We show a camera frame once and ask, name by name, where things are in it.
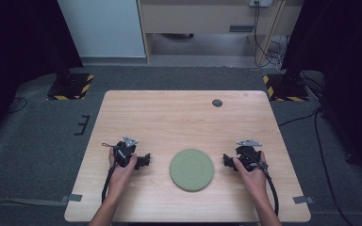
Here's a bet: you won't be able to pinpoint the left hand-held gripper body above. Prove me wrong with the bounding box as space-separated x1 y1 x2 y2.
114 135 140 168

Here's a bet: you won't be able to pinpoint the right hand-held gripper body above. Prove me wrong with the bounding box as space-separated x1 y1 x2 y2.
235 138 264 172

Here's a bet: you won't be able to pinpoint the person's left hand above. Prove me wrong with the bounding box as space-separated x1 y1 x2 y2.
107 147 139 198

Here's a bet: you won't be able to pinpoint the person's right hand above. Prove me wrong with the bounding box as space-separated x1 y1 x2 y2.
232 151 269 200

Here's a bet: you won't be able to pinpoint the grey tape strip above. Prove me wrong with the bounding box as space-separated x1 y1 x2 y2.
292 195 316 205
59 193 84 203

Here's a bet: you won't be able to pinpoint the striped black stand base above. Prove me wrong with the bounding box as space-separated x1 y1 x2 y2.
46 73 95 102
262 73 310 103

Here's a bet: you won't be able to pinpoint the white panel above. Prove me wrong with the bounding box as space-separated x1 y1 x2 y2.
57 0 147 58

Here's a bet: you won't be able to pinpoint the dark curtain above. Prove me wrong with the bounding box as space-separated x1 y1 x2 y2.
281 0 362 187
0 0 84 147

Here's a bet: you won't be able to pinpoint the light wooden desk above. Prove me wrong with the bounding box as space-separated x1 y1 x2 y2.
137 0 305 66

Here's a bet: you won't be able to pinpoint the grey power strip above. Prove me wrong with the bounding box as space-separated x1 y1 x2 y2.
249 0 273 8

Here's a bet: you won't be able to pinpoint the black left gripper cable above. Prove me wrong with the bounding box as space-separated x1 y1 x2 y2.
101 163 119 205

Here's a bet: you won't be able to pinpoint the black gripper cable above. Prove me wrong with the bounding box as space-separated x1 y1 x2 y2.
101 163 119 205
257 160 280 218

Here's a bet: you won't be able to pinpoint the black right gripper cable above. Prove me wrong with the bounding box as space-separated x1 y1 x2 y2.
257 160 280 218

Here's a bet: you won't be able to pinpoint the long black floor cable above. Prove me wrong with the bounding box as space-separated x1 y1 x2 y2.
277 105 356 226

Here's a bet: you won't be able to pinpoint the thin black floor cable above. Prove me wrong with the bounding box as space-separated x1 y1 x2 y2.
7 96 28 115

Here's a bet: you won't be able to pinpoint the black hanging cables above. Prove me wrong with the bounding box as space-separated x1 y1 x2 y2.
253 1 288 69

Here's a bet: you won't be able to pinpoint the grey floor cable cover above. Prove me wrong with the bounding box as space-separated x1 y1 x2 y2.
0 197 69 208

